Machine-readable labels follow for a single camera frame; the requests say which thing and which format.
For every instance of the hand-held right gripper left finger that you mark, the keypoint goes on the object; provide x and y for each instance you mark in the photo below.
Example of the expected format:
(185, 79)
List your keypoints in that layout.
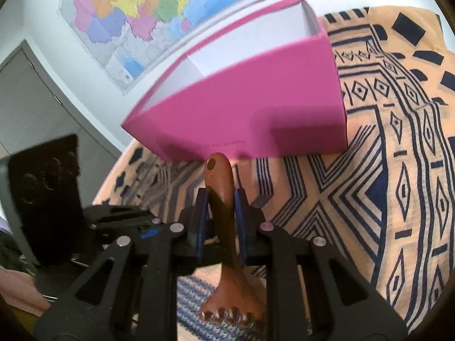
(201, 227)

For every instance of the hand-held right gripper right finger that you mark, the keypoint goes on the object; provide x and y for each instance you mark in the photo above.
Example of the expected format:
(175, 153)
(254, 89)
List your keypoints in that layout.
(240, 223)

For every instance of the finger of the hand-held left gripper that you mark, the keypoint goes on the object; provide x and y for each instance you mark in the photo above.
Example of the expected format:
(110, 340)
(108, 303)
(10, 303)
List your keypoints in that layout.
(117, 215)
(147, 235)

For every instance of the brown wooden massager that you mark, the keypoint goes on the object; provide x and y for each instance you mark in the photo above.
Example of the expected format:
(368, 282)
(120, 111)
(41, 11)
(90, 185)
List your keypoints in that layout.
(222, 184)

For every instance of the pink cardboard box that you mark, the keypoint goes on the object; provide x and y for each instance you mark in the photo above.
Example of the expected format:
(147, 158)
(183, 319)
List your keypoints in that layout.
(266, 113)

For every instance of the pink cloth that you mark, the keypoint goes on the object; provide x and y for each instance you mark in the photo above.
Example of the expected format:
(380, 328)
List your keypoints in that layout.
(17, 287)

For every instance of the grey door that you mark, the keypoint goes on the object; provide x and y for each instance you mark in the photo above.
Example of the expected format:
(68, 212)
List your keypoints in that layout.
(35, 96)

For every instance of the orange patterned blanket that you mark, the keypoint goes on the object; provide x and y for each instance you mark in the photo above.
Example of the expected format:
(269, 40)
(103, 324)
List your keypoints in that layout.
(355, 202)

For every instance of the colourful wall map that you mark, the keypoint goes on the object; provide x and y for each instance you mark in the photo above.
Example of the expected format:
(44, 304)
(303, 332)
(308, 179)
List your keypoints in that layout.
(124, 7)

